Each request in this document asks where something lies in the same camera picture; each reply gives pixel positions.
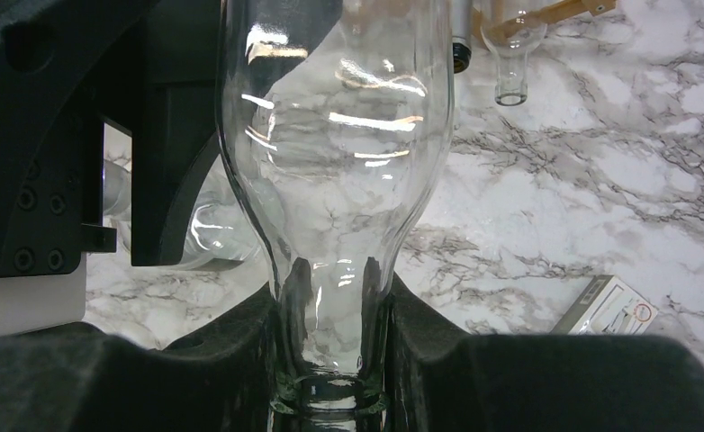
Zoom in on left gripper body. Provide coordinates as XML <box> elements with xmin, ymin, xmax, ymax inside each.
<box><xmin>0</xmin><ymin>1</ymin><xmax>149</xmax><ymax>278</ymax></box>

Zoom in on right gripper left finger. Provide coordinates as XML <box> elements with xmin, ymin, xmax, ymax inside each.
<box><xmin>0</xmin><ymin>288</ymin><xmax>273</xmax><ymax>431</ymax></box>

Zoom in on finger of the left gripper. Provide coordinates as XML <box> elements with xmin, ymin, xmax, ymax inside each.
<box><xmin>104</xmin><ymin>0</ymin><xmax>344</xmax><ymax>268</ymax></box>

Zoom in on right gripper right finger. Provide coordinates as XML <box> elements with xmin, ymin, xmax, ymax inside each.
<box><xmin>386</xmin><ymin>280</ymin><xmax>704</xmax><ymax>431</ymax></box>

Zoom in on clear square glass bottle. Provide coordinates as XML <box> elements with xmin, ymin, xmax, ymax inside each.
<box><xmin>480</xmin><ymin>0</ymin><xmax>547</xmax><ymax>107</ymax></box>

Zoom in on dark wine bottle front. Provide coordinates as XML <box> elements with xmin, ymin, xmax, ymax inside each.
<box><xmin>450</xmin><ymin>0</ymin><xmax>473</xmax><ymax>75</ymax></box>

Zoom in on wooden wine rack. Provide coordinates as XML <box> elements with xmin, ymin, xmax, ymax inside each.
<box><xmin>471</xmin><ymin>0</ymin><xmax>618</xmax><ymax>40</ymax></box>

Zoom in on small white cardboard box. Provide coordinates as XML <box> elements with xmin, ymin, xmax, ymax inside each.
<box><xmin>551</xmin><ymin>274</ymin><xmax>658</xmax><ymax>335</ymax></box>

